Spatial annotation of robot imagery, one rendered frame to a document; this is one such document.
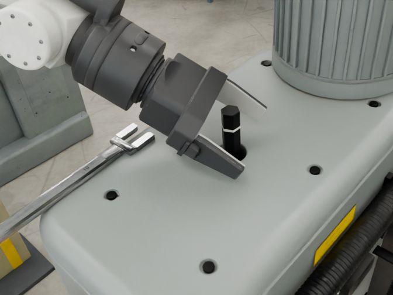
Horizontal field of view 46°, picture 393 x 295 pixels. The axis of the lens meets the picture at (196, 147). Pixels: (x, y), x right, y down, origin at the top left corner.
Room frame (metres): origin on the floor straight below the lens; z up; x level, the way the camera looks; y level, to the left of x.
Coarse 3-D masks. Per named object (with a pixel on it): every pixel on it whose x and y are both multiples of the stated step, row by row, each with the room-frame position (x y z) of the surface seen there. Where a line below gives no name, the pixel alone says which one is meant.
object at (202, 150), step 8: (200, 136) 0.36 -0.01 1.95; (192, 144) 0.36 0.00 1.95; (200, 144) 0.36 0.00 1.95; (208, 144) 0.36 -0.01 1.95; (192, 152) 0.35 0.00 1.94; (200, 152) 0.36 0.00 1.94; (208, 152) 0.35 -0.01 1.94; (216, 152) 0.35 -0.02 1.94; (224, 152) 0.35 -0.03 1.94; (200, 160) 0.36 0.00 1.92; (208, 160) 0.35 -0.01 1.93; (216, 160) 0.35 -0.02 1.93; (224, 160) 0.35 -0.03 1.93; (232, 160) 0.35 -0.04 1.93; (216, 168) 0.35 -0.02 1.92; (224, 168) 0.35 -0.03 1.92; (232, 168) 0.34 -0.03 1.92; (240, 168) 0.34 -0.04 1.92; (232, 176) 0.34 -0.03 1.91
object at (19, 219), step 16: (128, 128) 0.46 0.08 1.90; (112, 144) 0.44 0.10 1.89; (128, 144) 0.43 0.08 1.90; (144, 144) 0.43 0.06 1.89; (96, 160) 0.41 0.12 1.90; (112, 160) 0.41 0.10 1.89; (80, 176) 0.38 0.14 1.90; (48, 192) 0.36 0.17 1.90; (64, 192) 0.36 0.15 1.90; (32, 208) 0.34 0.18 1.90; (48, 208) 0.34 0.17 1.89; (0, 224) 0.32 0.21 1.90; (16, 224) 0.32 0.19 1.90; (0, 240) 0.30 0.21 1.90
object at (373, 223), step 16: (384, 192) 0.39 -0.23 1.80; (368, 208) 0.37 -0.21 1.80; (384, 208) 0.36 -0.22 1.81; (368, 224) 0.34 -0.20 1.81; (384, 224) 0.34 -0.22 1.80; (352, 240) 0.32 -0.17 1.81; (368, 240) 0.32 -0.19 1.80; (336, 256) 0.30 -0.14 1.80; (352, 256) 0.30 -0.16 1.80; (320, 272) 0.28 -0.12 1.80; (336, 272) 0.28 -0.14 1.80; (352, 272) 0.29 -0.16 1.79; (304, 288) 0.27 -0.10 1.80; (320, 288) 0.26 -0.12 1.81; (336, 288) 0.27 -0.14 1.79
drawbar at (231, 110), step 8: (224, 112) 0.40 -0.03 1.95; (232, 112) 0.40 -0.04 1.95; (224, 120) 0.40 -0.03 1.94; (232, 120) 0.39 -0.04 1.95; (224, 128) 0.40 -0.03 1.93; (232, 128) 0.39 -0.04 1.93; (224, 136) 0.40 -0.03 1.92; (232, 136) 0.39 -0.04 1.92; (224, 144) 0.40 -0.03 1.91; (232, 144) 0.39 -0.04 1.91; (232, 152) 0.39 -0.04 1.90; (240, 152) 0.40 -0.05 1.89; (240, 160) 0.40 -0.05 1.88
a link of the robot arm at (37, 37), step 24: (24, 0) 0.45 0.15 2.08; (48, 0) 0.46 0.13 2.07; (72, 0) 0.46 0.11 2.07; (96, 0) 0.45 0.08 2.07; (120, 0) 0.46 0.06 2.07; (0, 24) 0.43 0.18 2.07; (24, 24) 0.42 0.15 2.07; (48, 24) 0.43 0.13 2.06; (72, 24) 0.44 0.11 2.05; (96, 24) 0.44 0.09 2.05; (120, 24) 0.45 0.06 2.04; (0, 48) 0.43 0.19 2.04; (24, 48) 0.42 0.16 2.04; (48, 48) 0.41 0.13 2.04; (72, 48) 0.44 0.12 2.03; (96, 48) 0.42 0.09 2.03; (72, 72) 0.43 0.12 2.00; (96, 72) 0.41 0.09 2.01
